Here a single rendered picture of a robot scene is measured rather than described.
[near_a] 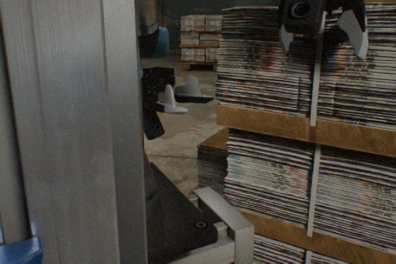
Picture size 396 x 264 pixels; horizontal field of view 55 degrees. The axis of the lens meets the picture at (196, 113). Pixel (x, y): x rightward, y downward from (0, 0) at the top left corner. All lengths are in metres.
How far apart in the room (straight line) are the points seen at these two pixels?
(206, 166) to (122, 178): 1.17
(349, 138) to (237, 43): 0.25
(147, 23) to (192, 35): 5.16
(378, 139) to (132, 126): 0.55
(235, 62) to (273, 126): 0.14
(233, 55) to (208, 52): 5.29
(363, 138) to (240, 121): 0.22
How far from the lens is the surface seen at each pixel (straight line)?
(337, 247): 0.81
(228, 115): 0.75
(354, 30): 0.59
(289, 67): 0.69
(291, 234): 0.82
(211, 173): 1.34
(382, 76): 0.66
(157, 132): 0.90
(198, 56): 6.06
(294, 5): 0.51
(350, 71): 0.66
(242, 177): 0.81
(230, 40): 0.72
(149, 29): 0.89
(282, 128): 0.71
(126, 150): 0.17
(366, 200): 0.75
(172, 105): 0.79
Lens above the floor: 1.07
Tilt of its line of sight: 16 degrees down
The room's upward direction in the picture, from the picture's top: straight up
